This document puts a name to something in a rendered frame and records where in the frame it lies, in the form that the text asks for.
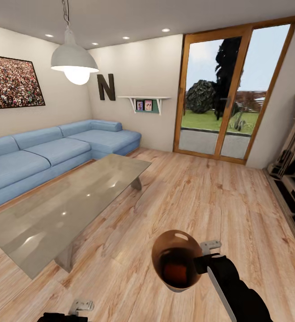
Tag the door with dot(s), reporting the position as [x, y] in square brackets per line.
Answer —
[227, 78]

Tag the shelf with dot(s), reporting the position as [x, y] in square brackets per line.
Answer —
[157, 103]

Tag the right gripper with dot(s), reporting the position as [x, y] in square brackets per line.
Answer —
[200, 263]

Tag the coffee table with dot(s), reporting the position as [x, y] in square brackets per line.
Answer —
[42, 228]

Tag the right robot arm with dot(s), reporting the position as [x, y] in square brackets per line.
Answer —
[241, 303]

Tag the trash can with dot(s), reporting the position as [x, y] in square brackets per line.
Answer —
[174, 250]

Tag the can of soda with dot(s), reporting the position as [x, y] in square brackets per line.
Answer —
[177, 274]

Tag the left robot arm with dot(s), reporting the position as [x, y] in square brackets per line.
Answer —
[78, 304]

